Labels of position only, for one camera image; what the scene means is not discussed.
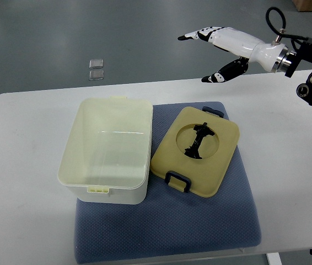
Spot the lower metal floor plate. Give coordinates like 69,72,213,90
89,69,104,81

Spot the yellow box lid black handle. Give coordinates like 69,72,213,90
150,107,240,198

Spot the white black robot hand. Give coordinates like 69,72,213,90
178,26,291,83

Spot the metal floor plate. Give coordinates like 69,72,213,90
89,59,104,69
89,69,104,81

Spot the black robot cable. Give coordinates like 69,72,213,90
265,6,311,45

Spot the blue grey cushion mat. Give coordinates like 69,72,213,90
73,101,262,264

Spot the upper metal floor plate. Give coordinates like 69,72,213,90
89,59,104,69

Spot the white storage box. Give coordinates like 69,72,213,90
57,97,153,205

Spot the white table leg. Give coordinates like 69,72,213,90
266,252,283,265

